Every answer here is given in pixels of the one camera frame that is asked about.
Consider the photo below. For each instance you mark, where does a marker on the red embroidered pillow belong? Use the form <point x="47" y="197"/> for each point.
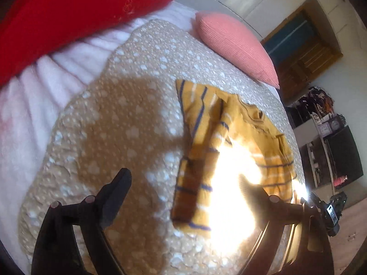
<point x="66" y="14"/>

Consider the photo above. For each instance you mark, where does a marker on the white fluffy bedsheet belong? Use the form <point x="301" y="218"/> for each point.
<point x="57" y="71"/>

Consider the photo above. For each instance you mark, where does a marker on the beige dotted blanket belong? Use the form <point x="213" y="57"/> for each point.
<point x="120" y="137"/>

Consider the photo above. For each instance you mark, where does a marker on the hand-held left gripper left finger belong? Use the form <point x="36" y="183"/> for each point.
<point x="113" y="203"/>

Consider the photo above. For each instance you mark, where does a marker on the wooden door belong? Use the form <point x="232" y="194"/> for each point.
<point x="301" y="45"/>

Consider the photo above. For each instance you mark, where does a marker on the yellow striped small shirt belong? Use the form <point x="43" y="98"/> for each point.
<point x="226" y="154"/>

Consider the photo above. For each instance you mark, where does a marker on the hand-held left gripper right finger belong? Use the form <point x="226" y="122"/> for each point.
<point x="252" y="194"/>

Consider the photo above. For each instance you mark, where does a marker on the dark cabinet with clutter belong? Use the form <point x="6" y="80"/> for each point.
<point x="324" y="137"/>

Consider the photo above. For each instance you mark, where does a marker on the pink ribbed pillow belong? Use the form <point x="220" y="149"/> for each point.
<point x="238" y="45"/>

